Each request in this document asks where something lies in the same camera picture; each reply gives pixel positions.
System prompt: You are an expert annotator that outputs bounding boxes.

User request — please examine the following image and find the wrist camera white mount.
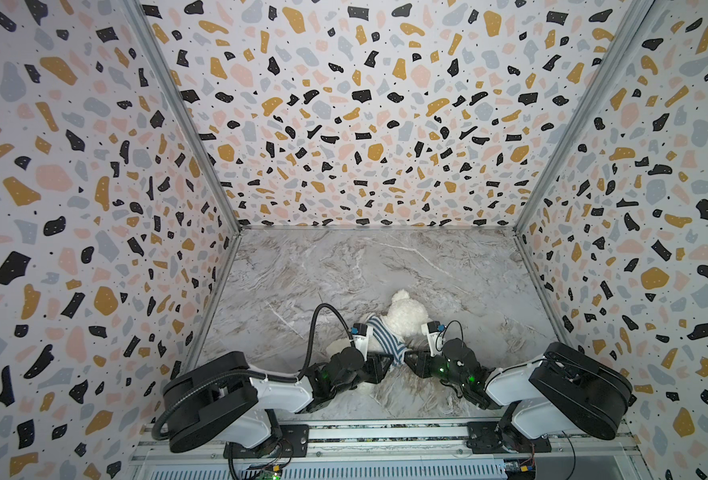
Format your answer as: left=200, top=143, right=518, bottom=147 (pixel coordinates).
left=421, top=321, right=447, bottom=357
left=351, top=323, right=371, bottom=358

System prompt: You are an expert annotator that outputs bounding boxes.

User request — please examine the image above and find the grey vented cable duct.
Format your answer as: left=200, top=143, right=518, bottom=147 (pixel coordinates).
left=140, top=459, right=508, bottom=479

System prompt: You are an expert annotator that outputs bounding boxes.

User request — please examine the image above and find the black corrugated cable conduit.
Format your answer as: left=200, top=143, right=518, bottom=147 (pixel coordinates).
left=151, top=302, right=355, bottom=442

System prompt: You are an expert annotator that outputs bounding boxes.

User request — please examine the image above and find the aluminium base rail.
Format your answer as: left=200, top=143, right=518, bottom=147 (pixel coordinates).
left=128, top=416, right=637, bottom=463

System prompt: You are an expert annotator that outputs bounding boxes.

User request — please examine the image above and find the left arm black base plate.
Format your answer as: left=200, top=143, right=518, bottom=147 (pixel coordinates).
left=224, top=424, right=310, bottom=459

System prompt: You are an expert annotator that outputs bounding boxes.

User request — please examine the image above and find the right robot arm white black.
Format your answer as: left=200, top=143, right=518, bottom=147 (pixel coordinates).
left=404, top=338, right=633, bottom=440

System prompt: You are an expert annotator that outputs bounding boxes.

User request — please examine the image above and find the white fluffy teddy bear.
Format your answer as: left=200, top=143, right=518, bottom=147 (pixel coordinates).
left=326, top=290, right=431, bottom=375

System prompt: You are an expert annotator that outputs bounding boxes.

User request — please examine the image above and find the blue white striped knit sweater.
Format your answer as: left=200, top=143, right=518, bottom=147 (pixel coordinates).
left=366, top=315, right=408, bottom=365

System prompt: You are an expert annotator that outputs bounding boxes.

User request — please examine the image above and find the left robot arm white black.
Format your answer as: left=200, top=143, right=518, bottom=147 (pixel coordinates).
left=152, top=346, right=394, bottom=453

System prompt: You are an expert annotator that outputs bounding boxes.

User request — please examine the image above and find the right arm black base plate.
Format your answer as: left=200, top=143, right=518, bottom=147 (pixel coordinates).
left=466, top=401, right=552, bottom=454

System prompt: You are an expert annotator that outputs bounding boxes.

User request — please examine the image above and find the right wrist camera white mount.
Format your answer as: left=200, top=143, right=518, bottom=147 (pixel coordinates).
left=421, top=321, right=447, bottom=357

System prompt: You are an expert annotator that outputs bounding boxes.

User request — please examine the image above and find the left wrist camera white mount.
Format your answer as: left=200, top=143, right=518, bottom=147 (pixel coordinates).
left=351, top=323, right=371, bottom=358

